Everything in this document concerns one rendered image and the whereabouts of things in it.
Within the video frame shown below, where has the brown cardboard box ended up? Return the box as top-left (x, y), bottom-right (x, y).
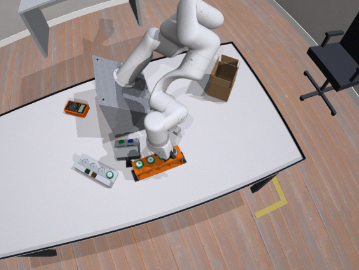
top-left (208, 54), bottom-right (239, 102)

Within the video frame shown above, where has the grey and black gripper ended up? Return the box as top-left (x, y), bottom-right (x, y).
top-left (146, 137), bottom-right (176, 162)

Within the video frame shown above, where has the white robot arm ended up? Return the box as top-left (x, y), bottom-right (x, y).
top-left (113, 0), bottom-right (224, 147)

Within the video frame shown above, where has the orange handheld multimeter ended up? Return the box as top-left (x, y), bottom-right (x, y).
top-left (64, 101), bottom-right (90, 118)

